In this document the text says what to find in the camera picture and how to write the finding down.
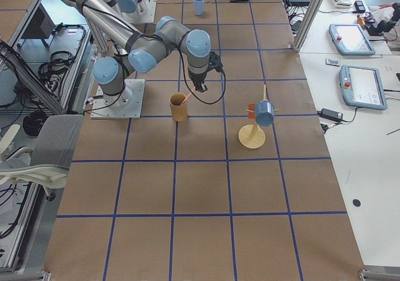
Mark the light blue cup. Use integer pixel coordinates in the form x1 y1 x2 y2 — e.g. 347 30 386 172
192 0 205 16

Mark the wooden mug tree stand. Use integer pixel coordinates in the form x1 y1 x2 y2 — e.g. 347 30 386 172
238 85 278 149

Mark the black power adapter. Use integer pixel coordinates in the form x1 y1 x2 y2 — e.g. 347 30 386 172
317 108 343 122

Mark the orange mug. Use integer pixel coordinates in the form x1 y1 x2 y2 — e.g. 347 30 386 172
246 103 255 120

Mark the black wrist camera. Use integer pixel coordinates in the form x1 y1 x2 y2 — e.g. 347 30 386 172
207 51 223 73

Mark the pink chopstick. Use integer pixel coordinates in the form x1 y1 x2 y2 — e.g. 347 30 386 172
181 92 193 106

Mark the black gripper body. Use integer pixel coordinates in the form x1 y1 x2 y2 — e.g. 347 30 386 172
188 70 208 87

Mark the bamboo cylinder holder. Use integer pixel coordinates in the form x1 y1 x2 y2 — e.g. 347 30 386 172
169 92 188 122

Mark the aluminium frame post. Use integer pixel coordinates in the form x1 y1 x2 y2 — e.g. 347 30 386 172
292 0 323 52

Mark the teach pendant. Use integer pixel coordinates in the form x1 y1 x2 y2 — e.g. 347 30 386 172
329 24 376 56
339 65 388 111

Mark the teach pendant far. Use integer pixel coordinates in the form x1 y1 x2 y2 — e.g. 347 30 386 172
329 24 376 56

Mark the blue mug on tree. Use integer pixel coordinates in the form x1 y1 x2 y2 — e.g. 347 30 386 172
254 100 274 127

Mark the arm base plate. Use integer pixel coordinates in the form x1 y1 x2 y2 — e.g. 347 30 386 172
90 79 146 119
118 0 156 24

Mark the grey office chair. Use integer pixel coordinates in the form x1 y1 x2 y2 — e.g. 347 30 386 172
1 114 84 201

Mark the teach pendant near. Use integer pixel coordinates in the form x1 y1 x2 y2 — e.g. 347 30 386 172
339 65 388 111

